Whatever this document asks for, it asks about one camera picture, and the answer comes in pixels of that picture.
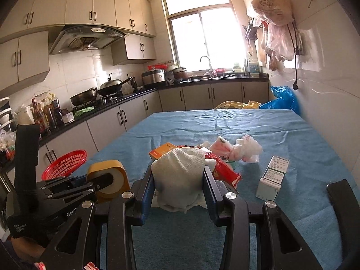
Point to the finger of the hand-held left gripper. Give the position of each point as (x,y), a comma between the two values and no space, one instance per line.
(76,194)
(104,181)

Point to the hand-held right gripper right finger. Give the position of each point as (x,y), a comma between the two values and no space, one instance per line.
(211,202)

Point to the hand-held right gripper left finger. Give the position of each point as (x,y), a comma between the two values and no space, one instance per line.
(146,208)

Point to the yellow tape roll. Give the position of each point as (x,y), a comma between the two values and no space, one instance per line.
(118,171)

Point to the brown rose snack packet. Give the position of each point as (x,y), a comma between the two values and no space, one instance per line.
(225,174)

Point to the red plastic basket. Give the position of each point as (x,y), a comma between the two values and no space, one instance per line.
(64,163)

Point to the white cloth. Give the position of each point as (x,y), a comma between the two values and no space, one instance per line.
(180,174)

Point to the orange packet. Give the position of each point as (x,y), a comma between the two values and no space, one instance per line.
(161,152)

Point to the white pink plastic bag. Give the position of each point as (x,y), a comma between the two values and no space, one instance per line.
(247,147)

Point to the white kettle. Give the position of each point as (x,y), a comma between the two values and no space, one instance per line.
(24,115)

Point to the cluster of condiment bottles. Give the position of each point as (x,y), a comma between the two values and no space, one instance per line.
(42,115)

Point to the white base cabinet run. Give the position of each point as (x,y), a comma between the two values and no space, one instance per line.
(202,95)
(107,123)

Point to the small labelled jar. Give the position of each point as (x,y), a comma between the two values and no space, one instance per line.
(68,117)

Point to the white green medicine box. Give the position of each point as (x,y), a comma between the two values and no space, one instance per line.
(271,180)

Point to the green cloth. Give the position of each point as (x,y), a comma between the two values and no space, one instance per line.
(84,111)

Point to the dark frying pan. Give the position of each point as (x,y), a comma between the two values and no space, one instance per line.
(83,97)

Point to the black gas stove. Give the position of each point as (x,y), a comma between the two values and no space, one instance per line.
(111,99)

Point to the blue tablecloth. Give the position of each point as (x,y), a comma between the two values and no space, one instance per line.
(253,123)

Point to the steel wok with lid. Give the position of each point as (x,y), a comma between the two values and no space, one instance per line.
(111,85)

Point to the yellow plastic bag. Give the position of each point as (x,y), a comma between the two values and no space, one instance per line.
(233,104)

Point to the silver rice cooker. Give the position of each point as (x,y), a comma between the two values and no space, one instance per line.
(153,77)

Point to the blue plastic bag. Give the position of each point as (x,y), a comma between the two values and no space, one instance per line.
(281,98)

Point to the red basin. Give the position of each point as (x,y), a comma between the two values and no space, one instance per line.
(157,67)

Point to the brown cooking pot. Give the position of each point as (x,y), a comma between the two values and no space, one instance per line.
(180,74)

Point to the dark chair back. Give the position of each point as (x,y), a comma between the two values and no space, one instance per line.
(346,202)

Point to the grey range hood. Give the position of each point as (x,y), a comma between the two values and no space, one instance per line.
(84,33)

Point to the steel faucet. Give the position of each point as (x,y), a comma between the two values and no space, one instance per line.
(210,64)

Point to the white blue detergent container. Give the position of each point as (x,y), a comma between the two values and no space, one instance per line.
(254,68)

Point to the kitchen window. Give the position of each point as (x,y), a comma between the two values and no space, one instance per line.
(202,33)

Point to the bunch of clear hanging bags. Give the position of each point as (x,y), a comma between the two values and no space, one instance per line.
(278,45)

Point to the black utensil rack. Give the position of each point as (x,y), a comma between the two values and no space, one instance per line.
(251,28)

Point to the large printed hanging bag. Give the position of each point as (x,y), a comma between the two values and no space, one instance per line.
(271,8)

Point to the white wall cabinet row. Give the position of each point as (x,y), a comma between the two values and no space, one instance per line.
(84,2)

